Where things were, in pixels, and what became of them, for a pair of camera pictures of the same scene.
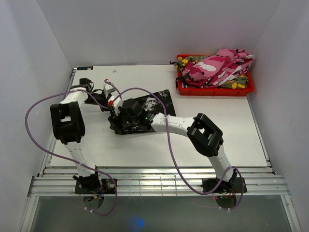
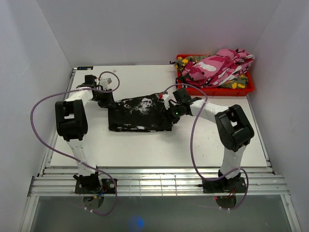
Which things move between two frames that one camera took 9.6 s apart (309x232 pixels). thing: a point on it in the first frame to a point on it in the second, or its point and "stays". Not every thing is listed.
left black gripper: [105, 100] stays
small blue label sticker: [85, 68] stays
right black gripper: [114, 120] to [172, 119]
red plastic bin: [211, 92] stays
